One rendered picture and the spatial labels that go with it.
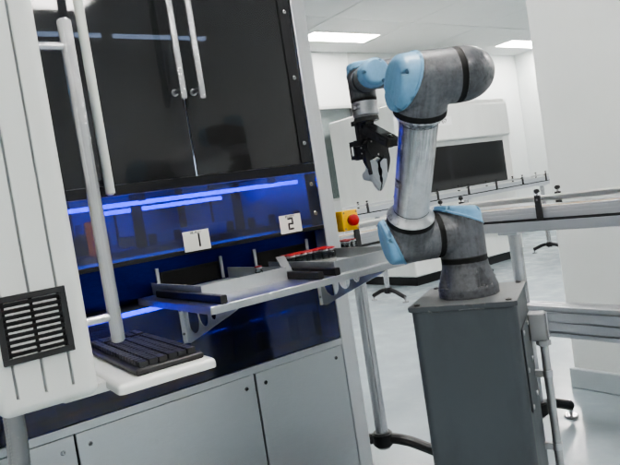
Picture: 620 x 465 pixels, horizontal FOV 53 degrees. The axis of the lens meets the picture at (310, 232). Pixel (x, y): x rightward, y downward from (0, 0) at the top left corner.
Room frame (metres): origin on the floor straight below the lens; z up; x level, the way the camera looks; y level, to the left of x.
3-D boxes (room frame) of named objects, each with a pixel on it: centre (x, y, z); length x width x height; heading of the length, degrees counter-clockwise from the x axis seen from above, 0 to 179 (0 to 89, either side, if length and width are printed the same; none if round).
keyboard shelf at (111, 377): (1.33, 0.46, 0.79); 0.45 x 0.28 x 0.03; 34
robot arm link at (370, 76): (1.67, -0.24, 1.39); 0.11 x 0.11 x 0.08; 9
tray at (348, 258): (1.86, -0.06, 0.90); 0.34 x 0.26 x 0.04; 35
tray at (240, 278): (1.76, 0.28, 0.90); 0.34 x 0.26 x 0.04; 35
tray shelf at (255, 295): (1.80, 0.10, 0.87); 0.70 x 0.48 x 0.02; 125
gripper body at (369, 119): (1.77, -0.20, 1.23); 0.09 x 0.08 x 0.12; 34
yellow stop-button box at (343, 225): (2.19, -0.13, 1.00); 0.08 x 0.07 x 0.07; 35
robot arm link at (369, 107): (1.77, -0.21, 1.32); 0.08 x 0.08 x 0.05
